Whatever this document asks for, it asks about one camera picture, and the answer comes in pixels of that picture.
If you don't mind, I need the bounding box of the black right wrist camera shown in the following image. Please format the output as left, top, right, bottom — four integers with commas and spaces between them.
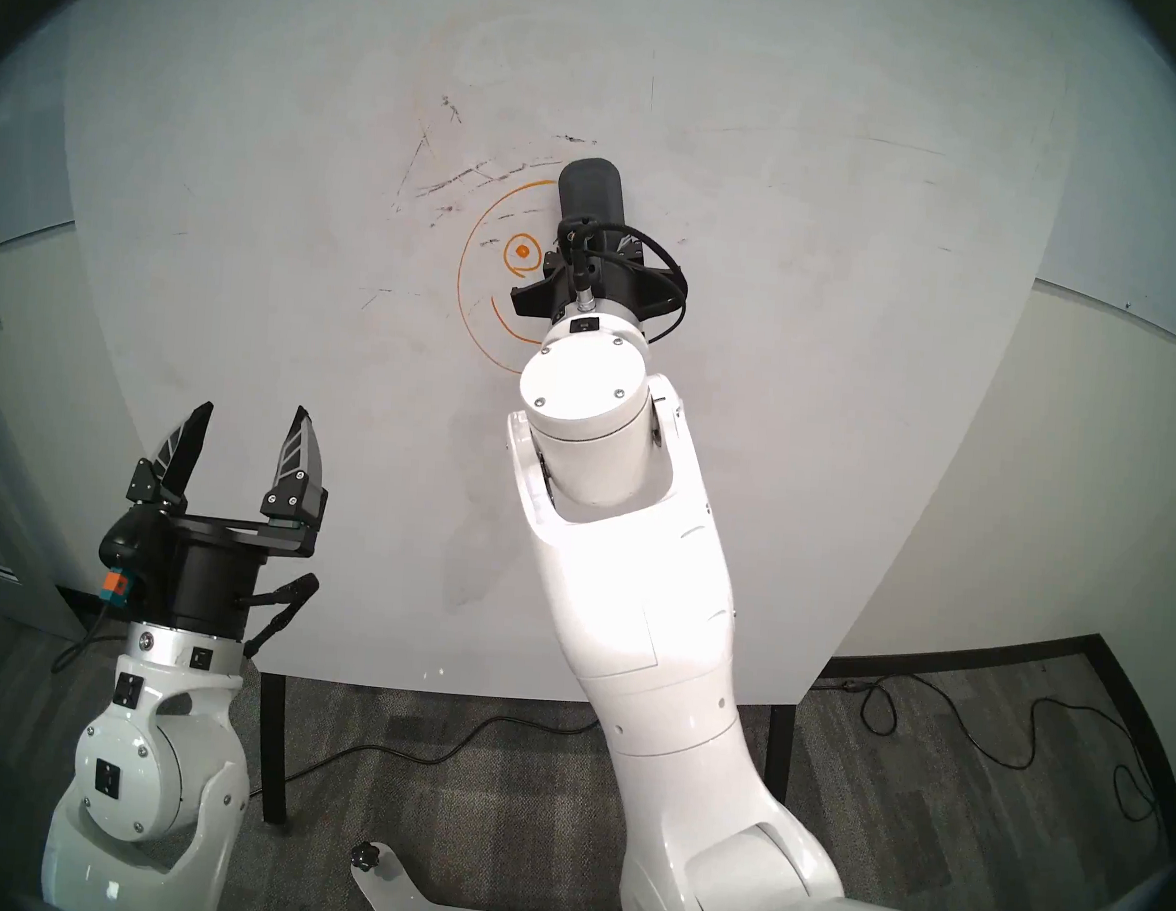
551, 215, 606, 306

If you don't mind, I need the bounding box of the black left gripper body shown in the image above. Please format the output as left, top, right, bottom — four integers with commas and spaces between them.
163, 508, 322, 642

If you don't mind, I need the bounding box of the looped black floor cable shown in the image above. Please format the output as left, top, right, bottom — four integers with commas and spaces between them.
829, 672, 1169, 826

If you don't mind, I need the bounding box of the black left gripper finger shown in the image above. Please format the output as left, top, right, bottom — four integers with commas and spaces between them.
259, 403, 334, 534
126, 396, 216, 516

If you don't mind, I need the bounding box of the thin black left wrist cable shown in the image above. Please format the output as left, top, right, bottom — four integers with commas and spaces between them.
52, 603, 117, 678

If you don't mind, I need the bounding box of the dark grey whiteboard eraser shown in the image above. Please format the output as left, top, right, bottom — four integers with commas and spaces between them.
554, 155, 632, 235

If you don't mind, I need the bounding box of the wall glass board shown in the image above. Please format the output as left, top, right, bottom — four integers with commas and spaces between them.
1025, 120, 1176, 382
0, 47, 91, 269

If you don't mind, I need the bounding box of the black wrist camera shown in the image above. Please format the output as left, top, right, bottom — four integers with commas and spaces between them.
94, 504, 179, 618
551, 215, 606, 306

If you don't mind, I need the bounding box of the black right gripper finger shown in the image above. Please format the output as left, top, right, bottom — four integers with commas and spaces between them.
505, 241, 570, 325
598, 230, 691, 319

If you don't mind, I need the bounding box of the black floor cable under board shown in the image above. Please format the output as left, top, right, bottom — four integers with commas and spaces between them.
284, 679, 612, 808

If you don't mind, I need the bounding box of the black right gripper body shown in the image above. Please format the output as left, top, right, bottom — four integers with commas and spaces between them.
552, 252, 668, 344

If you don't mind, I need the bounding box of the black sleeved gripper cable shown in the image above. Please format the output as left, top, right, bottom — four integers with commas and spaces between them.
241, 568, 322, 664

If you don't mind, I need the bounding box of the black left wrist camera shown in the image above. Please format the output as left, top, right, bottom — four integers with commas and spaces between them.
94, 504, 179, 618

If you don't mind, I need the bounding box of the large white whiteboard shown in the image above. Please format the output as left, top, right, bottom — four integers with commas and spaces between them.
22, 0, 1077, 737

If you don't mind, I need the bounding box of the black table leg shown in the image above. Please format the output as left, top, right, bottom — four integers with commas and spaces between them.
760, 704, 798, 812
252, 674, 299, 827

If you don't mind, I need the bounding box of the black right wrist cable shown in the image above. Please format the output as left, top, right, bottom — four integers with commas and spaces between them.
556, 215, 695, 347

